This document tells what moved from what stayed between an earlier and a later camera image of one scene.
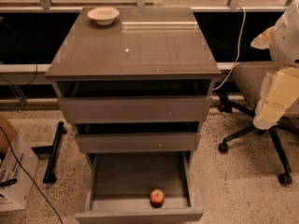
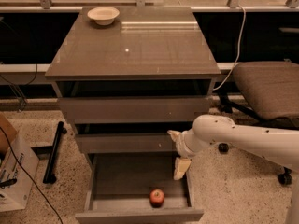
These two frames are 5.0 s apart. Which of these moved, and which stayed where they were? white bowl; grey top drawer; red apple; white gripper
Moved: white gripper
Stayed: red apple; white bowl; grey top drawer
